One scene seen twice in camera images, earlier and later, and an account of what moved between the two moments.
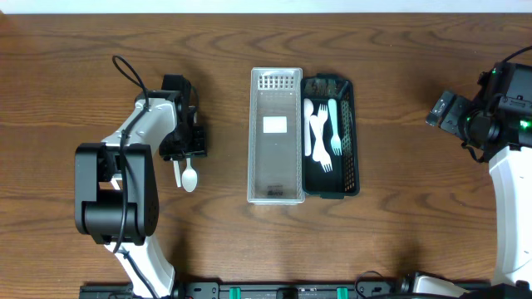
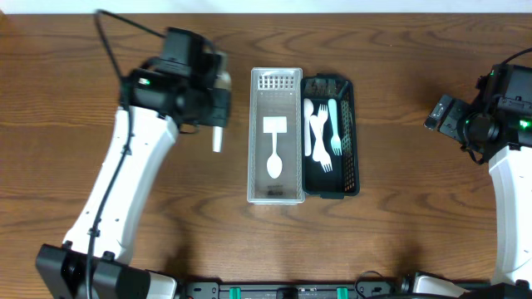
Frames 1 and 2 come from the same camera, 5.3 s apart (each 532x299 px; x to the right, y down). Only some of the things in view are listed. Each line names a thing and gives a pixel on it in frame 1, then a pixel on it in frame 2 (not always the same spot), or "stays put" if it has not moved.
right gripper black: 446,112 stays put
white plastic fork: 324,158 stays put
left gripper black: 184,150 -> 220,107
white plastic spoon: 189,178 -> 274,163
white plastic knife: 308,108 stays put
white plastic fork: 322,114 stays put
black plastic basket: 343,179 stays put
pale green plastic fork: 336,141 stays put
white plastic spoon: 178,175 -> 217,138
